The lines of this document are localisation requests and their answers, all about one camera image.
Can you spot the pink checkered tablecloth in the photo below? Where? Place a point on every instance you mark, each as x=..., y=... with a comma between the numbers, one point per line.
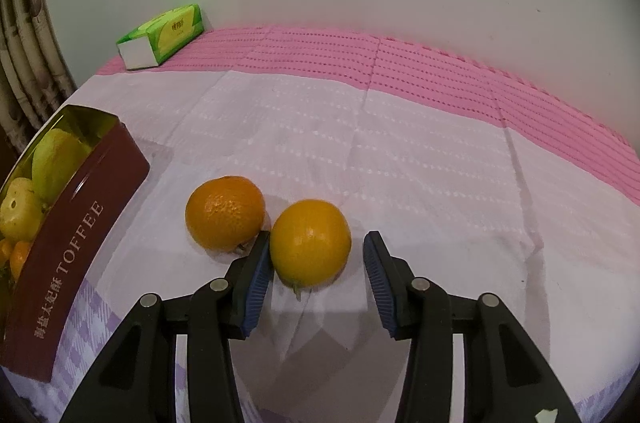
x=400, y=143

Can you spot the rough dark orange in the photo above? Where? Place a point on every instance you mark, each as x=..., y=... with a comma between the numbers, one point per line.
x=222, y=213

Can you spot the green tissue box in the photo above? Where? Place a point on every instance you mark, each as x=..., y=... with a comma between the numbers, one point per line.
x=170, y=33

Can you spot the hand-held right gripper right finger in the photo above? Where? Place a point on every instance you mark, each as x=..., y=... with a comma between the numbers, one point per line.
x=380, y=288

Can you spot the white paper scrap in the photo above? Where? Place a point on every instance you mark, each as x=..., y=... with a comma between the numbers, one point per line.
x=546, y=417

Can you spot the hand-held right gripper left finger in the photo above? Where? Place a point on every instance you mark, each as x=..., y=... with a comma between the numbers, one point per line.
x=257, y=288

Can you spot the striped curtain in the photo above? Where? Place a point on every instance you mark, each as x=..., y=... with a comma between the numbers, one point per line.
x=30, y=68

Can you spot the yellow pear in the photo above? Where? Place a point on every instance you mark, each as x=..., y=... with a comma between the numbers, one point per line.
x=20, y=208

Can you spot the maroon and gold tin box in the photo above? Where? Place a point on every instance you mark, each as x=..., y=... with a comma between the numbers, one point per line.
x=75, y=253

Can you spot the smooth yellowish orange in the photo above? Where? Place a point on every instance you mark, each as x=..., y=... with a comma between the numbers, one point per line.
x=310, y=243

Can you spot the green pear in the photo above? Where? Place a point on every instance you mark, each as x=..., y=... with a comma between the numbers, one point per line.
x=55, y=163

